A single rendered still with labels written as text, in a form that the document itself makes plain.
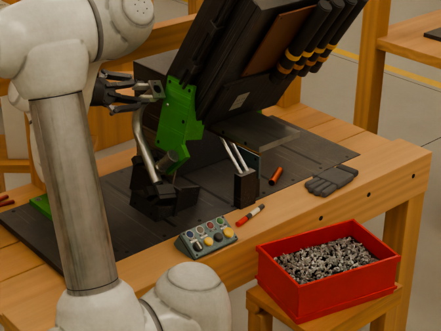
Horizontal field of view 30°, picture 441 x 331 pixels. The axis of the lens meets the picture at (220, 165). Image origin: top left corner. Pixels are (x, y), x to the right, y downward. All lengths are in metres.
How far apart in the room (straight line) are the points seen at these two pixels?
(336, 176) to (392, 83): 3.36
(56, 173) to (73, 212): 0.08
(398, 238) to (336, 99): 2.70
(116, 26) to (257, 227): 0.95
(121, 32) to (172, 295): 0.51
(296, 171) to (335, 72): 3.42
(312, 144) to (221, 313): 1.23
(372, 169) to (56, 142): 1.37
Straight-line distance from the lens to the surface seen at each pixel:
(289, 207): 2.41
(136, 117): 2.38
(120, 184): 2.53
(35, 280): 2.17
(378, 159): 2.73
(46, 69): 1.49
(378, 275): 2.19
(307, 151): 2.74
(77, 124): 1.52
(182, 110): 2.27
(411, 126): 5.22
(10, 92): 2.09
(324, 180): 2.52
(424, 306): 3.61
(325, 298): 2.12
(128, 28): 1.53
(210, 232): 2.20
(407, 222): 2.87
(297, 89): 3.13
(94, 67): 1.79
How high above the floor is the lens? 2.11
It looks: 27 degrees down
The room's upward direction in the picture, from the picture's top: 1 degrees clockwise
